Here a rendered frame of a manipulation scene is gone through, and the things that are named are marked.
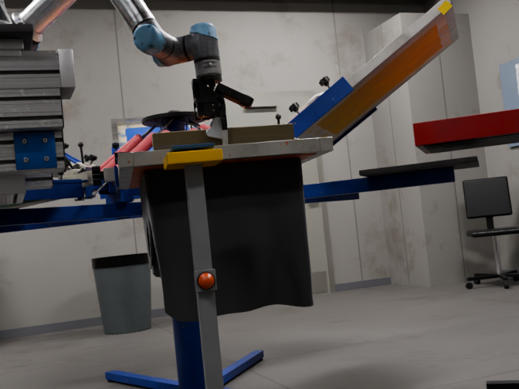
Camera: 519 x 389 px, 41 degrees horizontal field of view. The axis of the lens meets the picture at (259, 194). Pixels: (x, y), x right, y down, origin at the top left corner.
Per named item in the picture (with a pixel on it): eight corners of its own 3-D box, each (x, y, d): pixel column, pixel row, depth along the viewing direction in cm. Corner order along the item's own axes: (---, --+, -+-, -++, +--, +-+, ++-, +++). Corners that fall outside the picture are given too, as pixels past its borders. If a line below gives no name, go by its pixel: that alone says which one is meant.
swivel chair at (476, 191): (551, 282, 629) (538, 170, 634) (493, 291, 607) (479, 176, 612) (504, 279, 690) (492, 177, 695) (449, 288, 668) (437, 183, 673)
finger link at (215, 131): (208, 151, 195) (203, 120, 197) (228, 149, 196) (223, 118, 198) (208, 148, 192) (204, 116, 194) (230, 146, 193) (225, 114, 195)
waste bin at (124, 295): (151, 323, 628) (145, 252, 631) (162, 329, 581) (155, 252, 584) (95, 331, 612) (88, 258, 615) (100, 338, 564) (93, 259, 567)
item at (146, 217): (186, 296, 192) (174, 167, 194) (155, 300, 190) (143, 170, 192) (174, 286, 237) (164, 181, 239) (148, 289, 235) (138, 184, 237)
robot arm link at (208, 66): (218, 65, 204) (222, 57, 196) (220, 80, 203) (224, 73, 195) (192, 67, 202) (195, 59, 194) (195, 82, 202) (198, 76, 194)
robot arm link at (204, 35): (193, 32, 205) (219, 25, 202) (198, 68, 204) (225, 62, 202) (182, 25, 197) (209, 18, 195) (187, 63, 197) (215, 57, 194)
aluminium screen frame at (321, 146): (334, 150, 192) (332, 136, 192) (119, 167, 180) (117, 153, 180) (272, 176, 269) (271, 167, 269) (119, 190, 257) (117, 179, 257)
